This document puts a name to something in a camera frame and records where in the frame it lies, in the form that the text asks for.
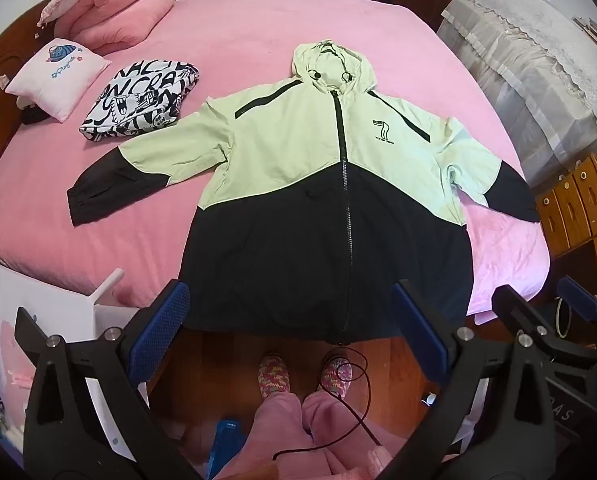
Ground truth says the green and black hooded jacket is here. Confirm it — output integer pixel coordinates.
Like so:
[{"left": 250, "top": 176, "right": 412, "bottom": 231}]
[{"left": 67, "top": 39, "right": 539, "bottom": 346}]

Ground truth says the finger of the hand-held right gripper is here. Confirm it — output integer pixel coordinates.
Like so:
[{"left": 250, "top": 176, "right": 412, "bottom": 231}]
[
  {"left": 493, "top": 285, "right": 597, "bottom": 361},
  {"left": 557, "top": 277, "right": 597, "bottom": 356}
]

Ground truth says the black cable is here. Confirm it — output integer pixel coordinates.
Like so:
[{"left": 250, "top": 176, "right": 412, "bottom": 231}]
[{"left": 272, "top": 345, "right": 384, "bottom": 463}]

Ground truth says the wooden drawer cabinet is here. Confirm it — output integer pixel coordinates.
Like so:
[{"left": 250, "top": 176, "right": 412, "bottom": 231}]
[{"left": 533, "top": 152, "right": 597, "bottom": 291}]

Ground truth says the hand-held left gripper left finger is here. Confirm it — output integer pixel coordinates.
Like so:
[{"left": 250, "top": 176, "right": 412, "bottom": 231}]
[{"left": 16, "top": 280, "right": 204, "bottom": 480}]

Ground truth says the black and white printed cloth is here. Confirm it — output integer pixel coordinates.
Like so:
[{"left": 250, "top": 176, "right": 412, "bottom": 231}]
[{"left": 78, "top": 61, "right": 202, "bottom": 147}]

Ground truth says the pink bed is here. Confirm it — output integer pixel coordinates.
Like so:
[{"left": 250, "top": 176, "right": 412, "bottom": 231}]
[{"left": 0, "top": 0, "right": 552, "bottom": 331}]

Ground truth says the colourful knitted slipper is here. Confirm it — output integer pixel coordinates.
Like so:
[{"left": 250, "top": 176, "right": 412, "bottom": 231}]
[
  {"left": 319, "top": 352, "right": 354, "bottom": 396},
  {"left": 256, "top": 352, "right": 294, "bottom": 401}
]

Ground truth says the grey lace furniture cover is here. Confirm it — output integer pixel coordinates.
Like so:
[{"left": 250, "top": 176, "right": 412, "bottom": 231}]
[{"left": 436, "top": 0, "right": 597, "bottom": 186}]

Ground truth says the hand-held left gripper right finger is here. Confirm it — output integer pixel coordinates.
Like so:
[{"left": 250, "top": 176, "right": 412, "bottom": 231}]
[{"left": 379, "top": 280, "right": 559, "bottom": 480}]

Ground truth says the blue plastic object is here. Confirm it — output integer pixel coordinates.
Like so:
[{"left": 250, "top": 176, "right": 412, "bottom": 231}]
[{"left": 211, "top": 417, "right": 252, "bottom": 466}]

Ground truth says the pink folded quilt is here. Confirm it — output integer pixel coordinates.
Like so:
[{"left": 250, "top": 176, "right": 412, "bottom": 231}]
[{"left": 61, "top": 0, "right": 176, "bottom": 53}]

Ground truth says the small white printed pillow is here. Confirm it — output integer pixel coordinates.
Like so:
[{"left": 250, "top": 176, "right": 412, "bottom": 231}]
[{"left": 4, "top": 38, "right": 112, "bottom": 123}]

